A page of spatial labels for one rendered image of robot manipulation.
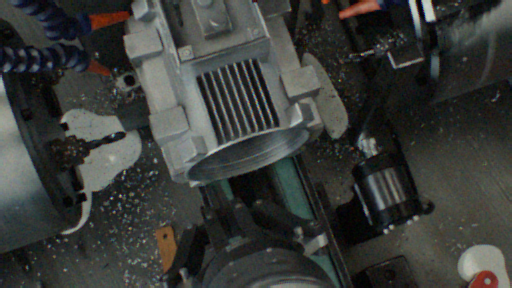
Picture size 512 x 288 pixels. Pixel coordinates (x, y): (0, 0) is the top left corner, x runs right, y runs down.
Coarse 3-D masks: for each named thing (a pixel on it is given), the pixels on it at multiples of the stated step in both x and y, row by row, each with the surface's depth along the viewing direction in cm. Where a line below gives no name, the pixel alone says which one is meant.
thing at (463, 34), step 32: (352, 0) 93; (416, 0) 75; (448, 0) 74; (480, 0) 74; (384, 32) 82; (416, 32) 77; (448, 32) 75; (480, 32) 76; (448, 64) 77; (480, 64) 79; (416, 96) 85; (448, 96) 83
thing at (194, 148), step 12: (144, 0) 80; (144, 12) 80; (288, 108) 77; (300, 108) 77; (288, 120) 77; (300, 120) 76; (312, 120) 78; (180, 144) 76; (192, 144) 75; (204, 144) 76; (192, 156) 75; (204, 156) 77; (288, 156) 90
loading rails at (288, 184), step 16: (288, 160) 93; (272, 176) 95; (288, 176) 92; (304, 176) 91; (224, 192) 92; (272, 192) 102; (288, 192) 92; (304, 192) 92; (320, 192) 101; (288, 208) 91; (304, 208) 91; (320, 208) 90; (336, 256) 89; (336, 272) 90
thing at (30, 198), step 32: (0, 32) 73; (0, 96) 69; (32, 96) 76; (0, 128) 68; (32, 128) 71; (64, 128) 91; (0, 160) 69; (32, 160) 69; (64, 160) 76; (0, 192) 70; (32, 192) 71; (64, 192) 76; (0, 224) 72; (32, 224) 74; (64, 224) 76
